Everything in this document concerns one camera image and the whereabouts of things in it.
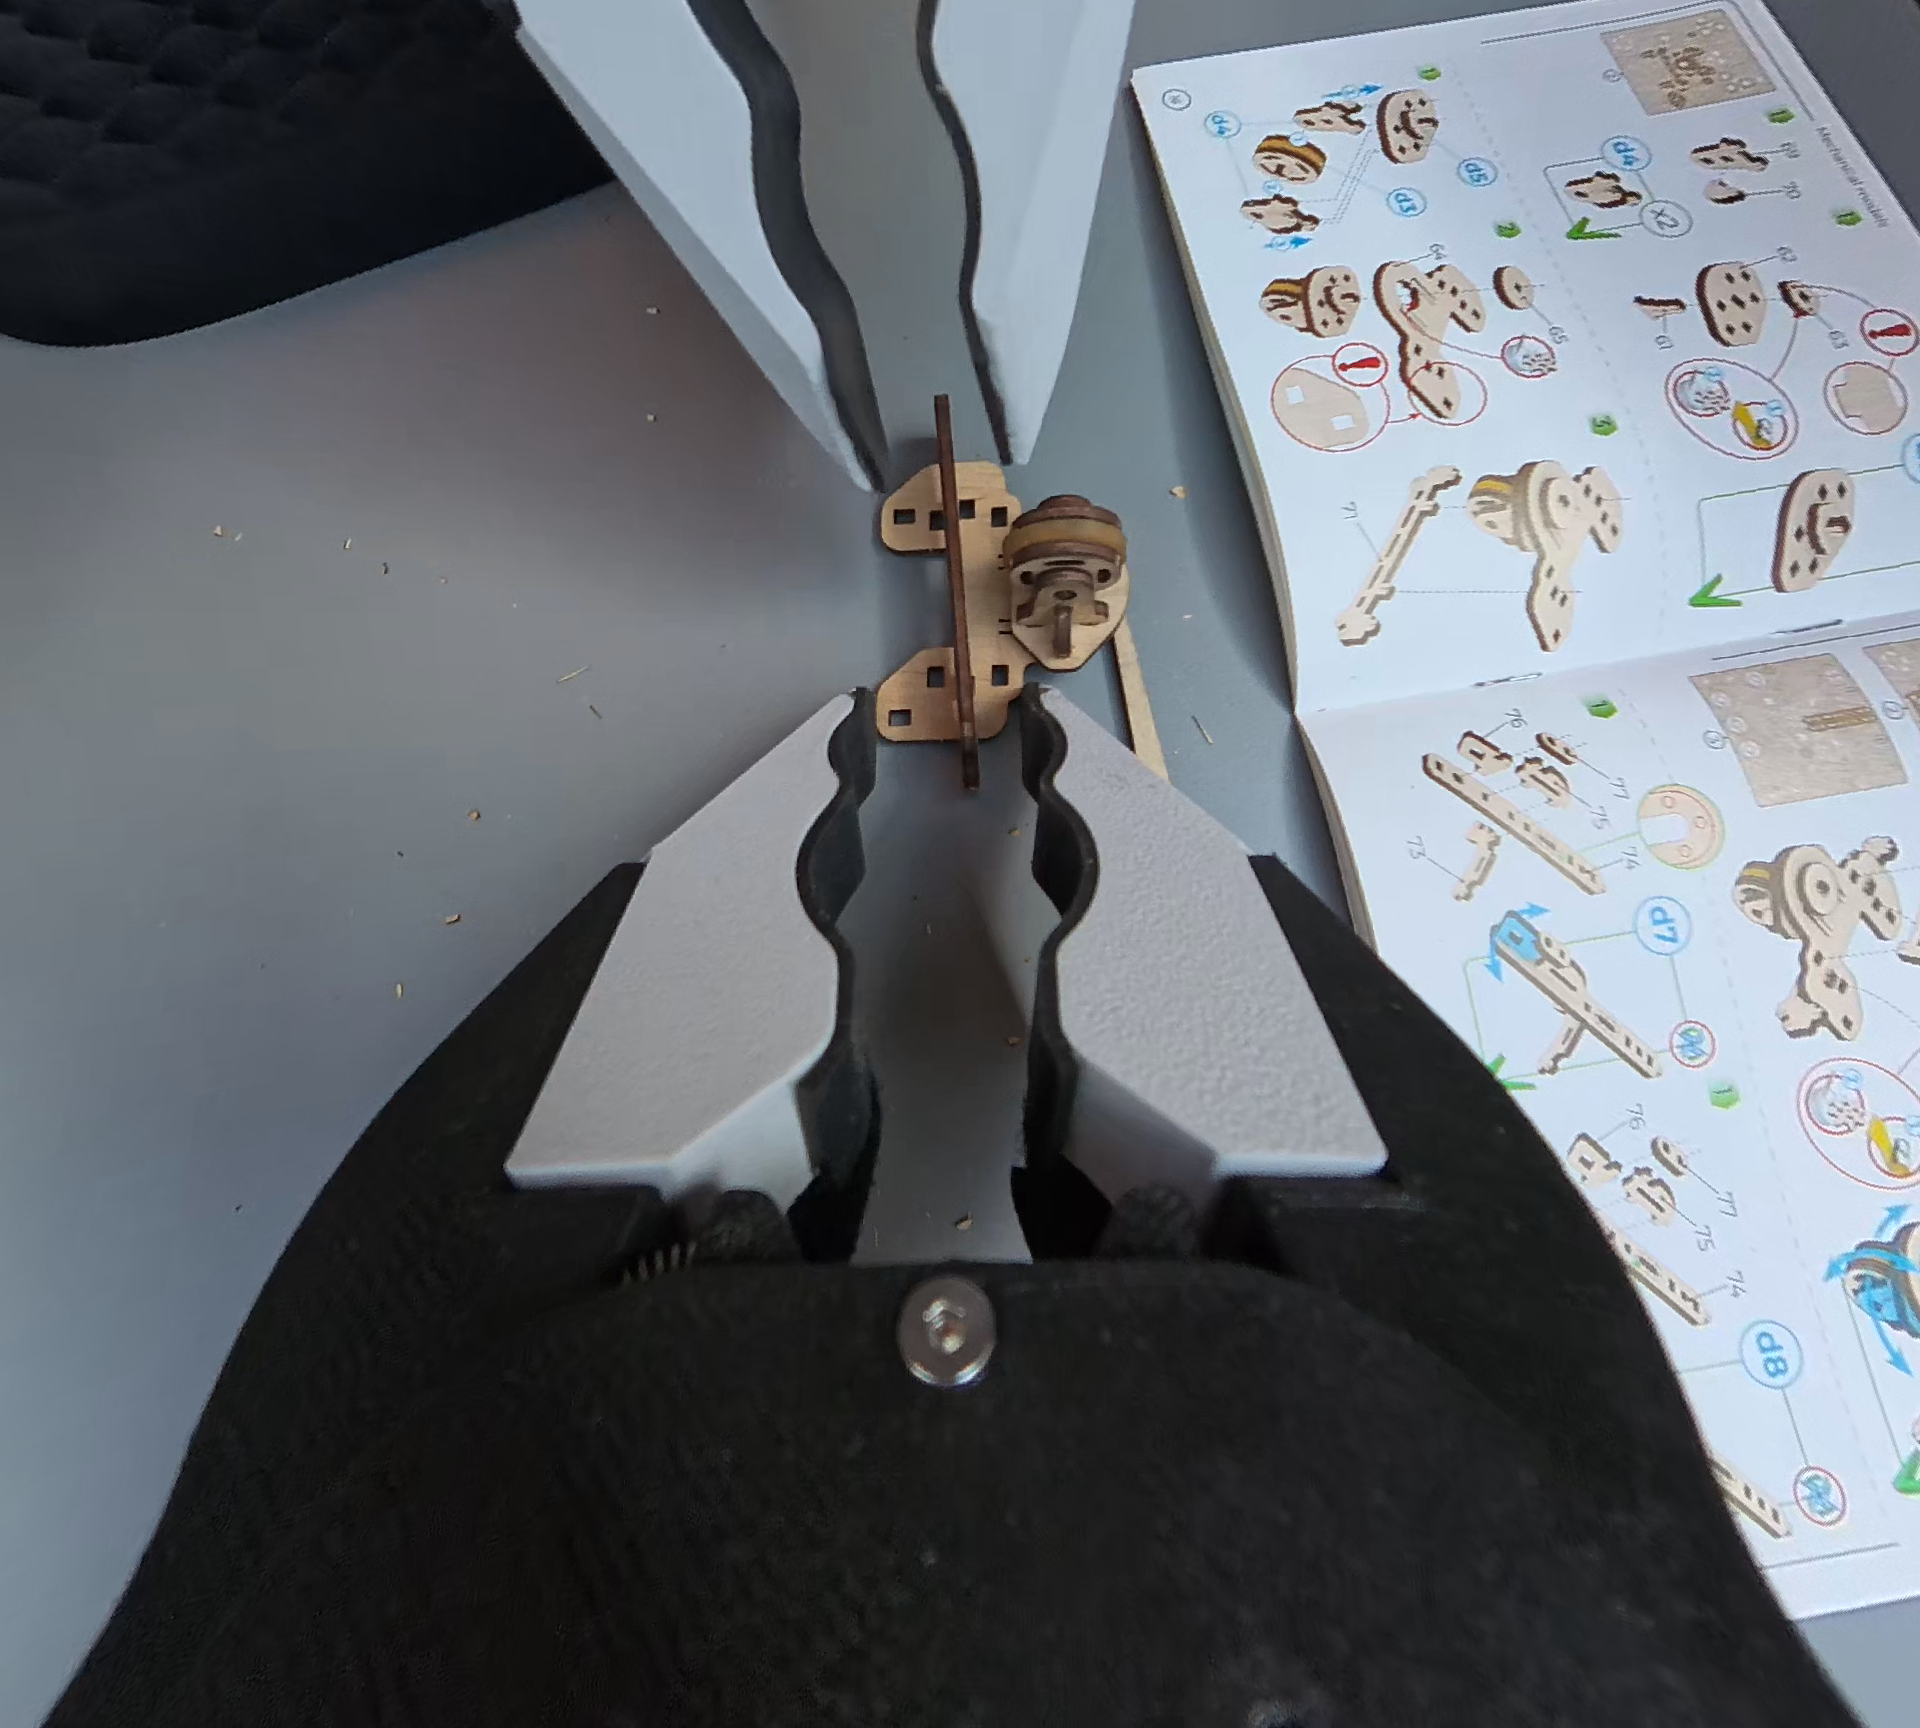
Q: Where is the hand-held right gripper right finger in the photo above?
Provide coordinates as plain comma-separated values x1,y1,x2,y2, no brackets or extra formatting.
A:
1012,684,1392,1259

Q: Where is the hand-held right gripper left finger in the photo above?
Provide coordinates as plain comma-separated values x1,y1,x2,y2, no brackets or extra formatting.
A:
503,690,882,1262

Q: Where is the wooden model base with hub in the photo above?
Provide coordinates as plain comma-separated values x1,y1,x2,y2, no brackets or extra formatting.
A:
875,459,1129,744

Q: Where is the thin wooden model plate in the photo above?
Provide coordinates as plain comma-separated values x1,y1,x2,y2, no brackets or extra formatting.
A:
929,396,984,796

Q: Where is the black quilted cushion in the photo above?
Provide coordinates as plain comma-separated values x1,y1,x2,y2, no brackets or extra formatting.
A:
0,0,632,350

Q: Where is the flat wooden stick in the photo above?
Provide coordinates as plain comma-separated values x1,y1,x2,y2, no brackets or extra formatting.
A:
1106,624,1172,781

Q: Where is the assembly instruction booklet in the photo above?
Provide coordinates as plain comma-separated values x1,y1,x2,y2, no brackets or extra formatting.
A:
1128,0,1920,1622

